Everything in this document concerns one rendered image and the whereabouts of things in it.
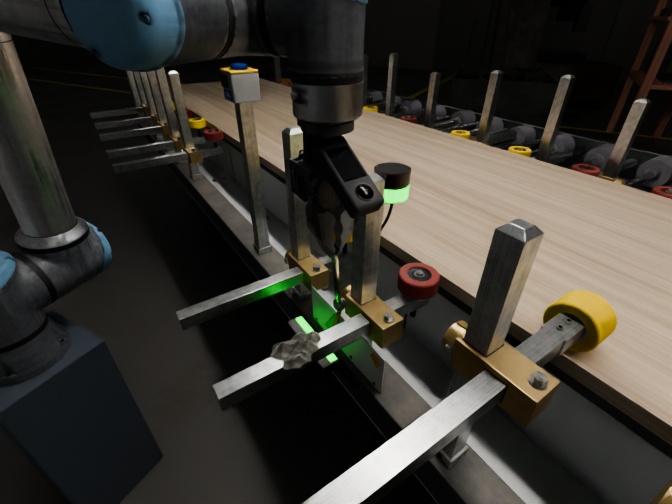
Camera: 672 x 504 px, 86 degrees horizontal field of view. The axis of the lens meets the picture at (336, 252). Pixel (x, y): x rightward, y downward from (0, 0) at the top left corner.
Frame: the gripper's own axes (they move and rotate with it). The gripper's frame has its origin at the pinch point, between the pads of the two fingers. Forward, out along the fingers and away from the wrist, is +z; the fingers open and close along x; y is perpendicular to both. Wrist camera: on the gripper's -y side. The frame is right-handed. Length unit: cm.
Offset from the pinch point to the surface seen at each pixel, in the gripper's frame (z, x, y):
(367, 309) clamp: 14.3, -6.1, -1.6
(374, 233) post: -0.7, -8.0, 0.2
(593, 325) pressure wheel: 4.6, -23.3, -29.7
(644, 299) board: 11, -47, -30
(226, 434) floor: 102, 19, 45
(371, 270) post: 7.0, -7.8, 0.1
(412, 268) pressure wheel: 11.0, -18.6, 0.0
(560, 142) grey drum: 19, -152, 39
